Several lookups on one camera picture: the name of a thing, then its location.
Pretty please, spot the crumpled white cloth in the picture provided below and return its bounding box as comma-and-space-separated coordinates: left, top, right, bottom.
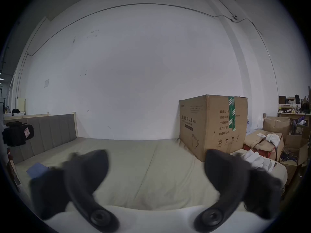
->
265, 133, 283, 145

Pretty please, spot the grey padded headboard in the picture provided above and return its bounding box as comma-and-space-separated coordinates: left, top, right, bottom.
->
9, 114, 78, 165

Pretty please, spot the cluttered wooden desk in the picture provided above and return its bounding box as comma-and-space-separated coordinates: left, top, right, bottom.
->
278, 86, 311, 127

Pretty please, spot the flat carton with red side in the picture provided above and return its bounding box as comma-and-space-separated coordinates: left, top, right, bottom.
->
244, 130, 284, 161

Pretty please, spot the large brown cardboard box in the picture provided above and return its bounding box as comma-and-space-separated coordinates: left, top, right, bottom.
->
179, 95, 248, 162

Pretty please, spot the bed with beige sheet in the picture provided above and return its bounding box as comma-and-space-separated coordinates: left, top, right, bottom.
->
10, 137, 288, 213

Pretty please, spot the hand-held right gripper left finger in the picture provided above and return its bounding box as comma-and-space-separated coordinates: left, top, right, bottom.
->
30, 150, 120, 231

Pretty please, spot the open carton with cables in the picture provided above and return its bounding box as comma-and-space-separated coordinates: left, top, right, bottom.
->
279, 134, 309, 186

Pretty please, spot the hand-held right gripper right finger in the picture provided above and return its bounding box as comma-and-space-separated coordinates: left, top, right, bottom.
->
194, 149, 284, 231

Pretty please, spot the open brown carton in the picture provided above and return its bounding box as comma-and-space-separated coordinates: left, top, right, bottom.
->
262, 116, 292, 136

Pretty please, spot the black device with sticker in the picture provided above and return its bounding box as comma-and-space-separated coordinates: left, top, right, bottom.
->
2, 121, 35, 147

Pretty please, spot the blue cloth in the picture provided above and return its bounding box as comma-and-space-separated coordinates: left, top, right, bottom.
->
26, 163, 51, 179

